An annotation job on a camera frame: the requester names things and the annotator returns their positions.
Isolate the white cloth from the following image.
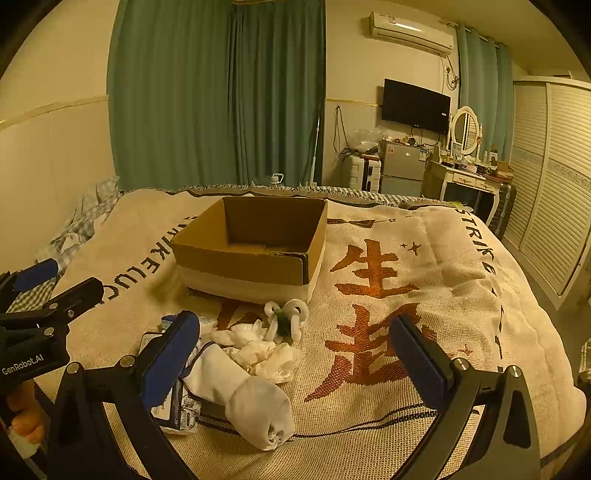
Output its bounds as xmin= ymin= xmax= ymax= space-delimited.
xmin=200 ymin=320 xmax=300 ymax=384

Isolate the white louvered wardrobe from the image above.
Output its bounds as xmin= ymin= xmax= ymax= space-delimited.
xmin=504 ymin=76 xmax=590 ymax=308

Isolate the white sock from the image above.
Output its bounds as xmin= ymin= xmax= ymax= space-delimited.
xmin=180 ymin=342 xmax=296 ymax=451

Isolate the white air conditioner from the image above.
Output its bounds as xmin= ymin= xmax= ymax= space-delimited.
xmin=370 ymin=12 xmax=455 ymax=56

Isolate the black wall television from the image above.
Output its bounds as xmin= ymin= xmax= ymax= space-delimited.
xmin=381 ymin=79 xmax=451 ymax=135

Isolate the white dressing table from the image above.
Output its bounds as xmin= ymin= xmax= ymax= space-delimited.
xmin=421 ymin=161 xmax=501 ymax=226

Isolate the small grey refrigerator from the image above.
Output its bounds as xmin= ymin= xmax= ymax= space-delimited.
xmin=381 ymin=142 xmax=426 ymax=197

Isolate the white rings toy green center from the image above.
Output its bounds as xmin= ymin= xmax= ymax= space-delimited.
xmin=264 ymin=299 xmax=310 ymax=343

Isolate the white suitcase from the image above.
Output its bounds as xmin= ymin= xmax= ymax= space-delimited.
xmin=342 ymin=155 xmax=382 ymax=193

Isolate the checkered bedsheet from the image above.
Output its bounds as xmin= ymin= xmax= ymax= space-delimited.
xmin=8 ymin=176 xmax=122 ymax=313

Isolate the person's left hand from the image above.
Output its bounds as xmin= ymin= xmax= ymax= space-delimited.
xmin=5 ymin=380 xmax=50 ymax=444

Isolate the brown cardboard box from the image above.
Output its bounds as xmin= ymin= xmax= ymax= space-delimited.
xmin=171 ymin=196 xmax=328 ymax=304

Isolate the green curtain by wardrobe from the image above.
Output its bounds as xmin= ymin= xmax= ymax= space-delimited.
xmin=456 ymin=25 xmax=515 ymax=161

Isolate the large wipes packet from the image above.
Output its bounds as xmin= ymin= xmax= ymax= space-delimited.
xmin=150 ymin=341 xmax=201 ymax=435

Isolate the oval vanity mirror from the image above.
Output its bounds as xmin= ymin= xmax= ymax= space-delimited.
xmin=449 ymin=106 xmax=483 ymax=155

